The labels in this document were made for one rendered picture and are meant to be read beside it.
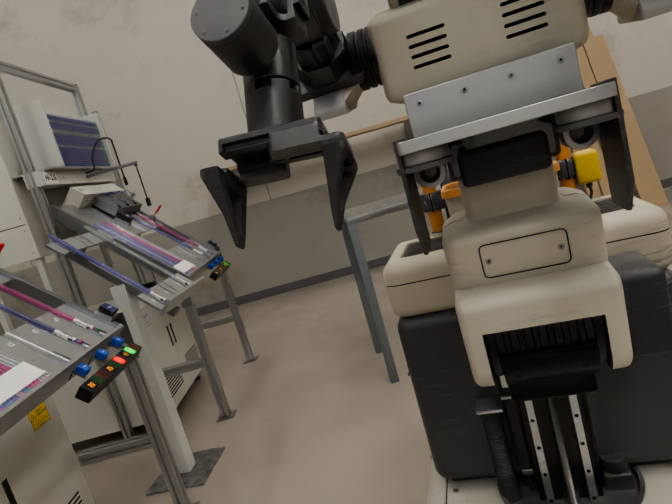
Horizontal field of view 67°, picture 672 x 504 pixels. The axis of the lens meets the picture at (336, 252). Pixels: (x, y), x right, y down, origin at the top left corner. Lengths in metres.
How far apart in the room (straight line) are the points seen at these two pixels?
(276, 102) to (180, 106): 4.55
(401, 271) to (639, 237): 0.44
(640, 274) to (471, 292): 0.28
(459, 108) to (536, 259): 0.24
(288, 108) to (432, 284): 0.63
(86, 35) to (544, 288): 5.01
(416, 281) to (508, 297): 0.34
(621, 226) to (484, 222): 0.35
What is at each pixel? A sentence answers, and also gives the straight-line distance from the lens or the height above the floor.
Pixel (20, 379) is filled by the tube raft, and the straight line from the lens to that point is 1.45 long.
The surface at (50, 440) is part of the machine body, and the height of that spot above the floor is 0.44.
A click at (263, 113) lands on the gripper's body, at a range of 0.50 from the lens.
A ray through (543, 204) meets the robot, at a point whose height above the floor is 0.90.
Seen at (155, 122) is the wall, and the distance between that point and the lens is 5.10.
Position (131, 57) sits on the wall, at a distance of 5.24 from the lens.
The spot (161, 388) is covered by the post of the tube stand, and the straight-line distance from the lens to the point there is 2.20.
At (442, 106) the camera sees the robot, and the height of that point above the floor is 1.07.
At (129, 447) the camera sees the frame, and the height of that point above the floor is 0.30.
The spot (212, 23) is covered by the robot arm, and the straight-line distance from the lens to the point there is 0.48.
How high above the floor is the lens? 1.04
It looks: 9 degrees down
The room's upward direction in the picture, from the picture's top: 16 degrees counter-clockwise
